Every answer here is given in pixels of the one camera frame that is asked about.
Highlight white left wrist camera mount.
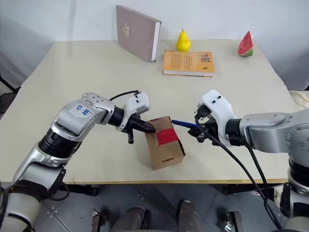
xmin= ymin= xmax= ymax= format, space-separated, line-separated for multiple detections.
xmin=115 ymin=91 xmax=151 ymax=132

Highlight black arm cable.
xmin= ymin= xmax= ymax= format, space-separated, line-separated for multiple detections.
xmin=246 ymin=144 xmax=270 ymax=208
xmin=194 ymin=117 xmax=283 ymax=230
xmin=109 ymin=90 xmax=142 ymax=101
xmin=43 ymin=169 xmax=70 ymax=202

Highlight grey-brown hardcover book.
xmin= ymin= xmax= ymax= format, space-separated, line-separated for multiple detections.
xmin=115 ymin=4 xmax=162 ymax=63

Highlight orange paperback book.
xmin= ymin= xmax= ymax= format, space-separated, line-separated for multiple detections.
xmin=162 ymin=50 xmax=215 ymax=78

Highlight red tape patch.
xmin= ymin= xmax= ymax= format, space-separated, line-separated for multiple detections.
xmin=155 ymin=128 xmax=179 ymax=146

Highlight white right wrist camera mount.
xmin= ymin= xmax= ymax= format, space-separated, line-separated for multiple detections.
xmin=197 ymin=89 xmax=239 ymax=147

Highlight cream fabric bundle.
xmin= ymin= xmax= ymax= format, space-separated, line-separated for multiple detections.
xmin=289 ymin=90 xmax=309 ymax=112

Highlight dark rounded brown shape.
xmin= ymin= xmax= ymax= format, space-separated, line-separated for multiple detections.
xmin=112 ymin=206 xmax=148 ymax=232
xmin=178 ymin=200 xmax=202 ymax=232

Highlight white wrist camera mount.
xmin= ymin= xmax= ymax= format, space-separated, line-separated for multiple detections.
xmin=115 ymin=91 xmax=151 ymax=132
xmin=197 ymin=89 xmax=239 ymax=147

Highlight red watermelon slice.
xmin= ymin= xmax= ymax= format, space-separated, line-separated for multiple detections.
xmin=238 ymin=30 xmax=254 ymax=58

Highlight rusty metal foot bracket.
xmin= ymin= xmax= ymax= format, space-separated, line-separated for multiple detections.
xmin=224 ymin=211 xmax=243 ymax=232
xmin=91 ymin=209 xmax=107 ymax=232

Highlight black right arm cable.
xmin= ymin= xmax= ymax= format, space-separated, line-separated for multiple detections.
xmin=246 ymin=144 xmax=270 ymax=208
xmin=194 ymin=117 xmax=283 ymax=230

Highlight blue pen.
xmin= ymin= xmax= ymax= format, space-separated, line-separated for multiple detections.
xmin=171 ymin=119 xmax=197 ymax=129

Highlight black metal stand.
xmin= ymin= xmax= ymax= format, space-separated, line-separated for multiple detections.
xmin=0 ymin=72 xmax=22 ymax=115

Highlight black table frame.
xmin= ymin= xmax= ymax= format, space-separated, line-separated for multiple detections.
xmin=67 ymin=184 xmax=288 ymax=197

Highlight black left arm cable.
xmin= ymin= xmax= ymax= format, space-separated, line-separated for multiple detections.
xmin=109 ymin=90 xmax=142 ymax=101
xmin=43 ymin=169 xmax=70 ymax=202

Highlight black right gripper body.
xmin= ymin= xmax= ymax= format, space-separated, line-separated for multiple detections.
xmin=194 ymin=104 xmax=224 ymax=145

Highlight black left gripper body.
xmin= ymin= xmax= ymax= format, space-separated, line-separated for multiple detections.
xmin=122 ymin=112 xmax=143 ymax=145

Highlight yellow pear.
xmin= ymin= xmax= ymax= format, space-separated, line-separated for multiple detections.
xmin=176 ymin=28 xmax=191 ymax=52

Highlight brown cardboard box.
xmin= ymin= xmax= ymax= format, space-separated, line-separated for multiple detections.
xmin=144 ymin=116 xmax=186 ymax=171

